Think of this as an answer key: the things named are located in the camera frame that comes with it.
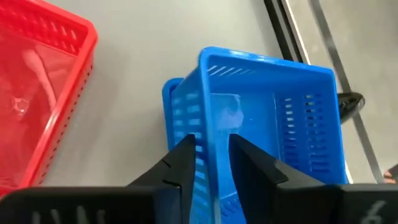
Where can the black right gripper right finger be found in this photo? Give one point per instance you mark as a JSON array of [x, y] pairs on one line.
[[280, 202]]

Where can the black frame bracket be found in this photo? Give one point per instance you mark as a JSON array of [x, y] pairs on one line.
[[351, 104]]

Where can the grey table mat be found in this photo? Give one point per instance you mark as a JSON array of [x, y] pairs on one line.
[[130, 62]]

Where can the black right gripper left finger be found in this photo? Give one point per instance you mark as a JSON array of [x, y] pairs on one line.
[[124, 205]]

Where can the red plastic basket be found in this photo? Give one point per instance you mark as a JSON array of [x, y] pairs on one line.
[[46, 77]]

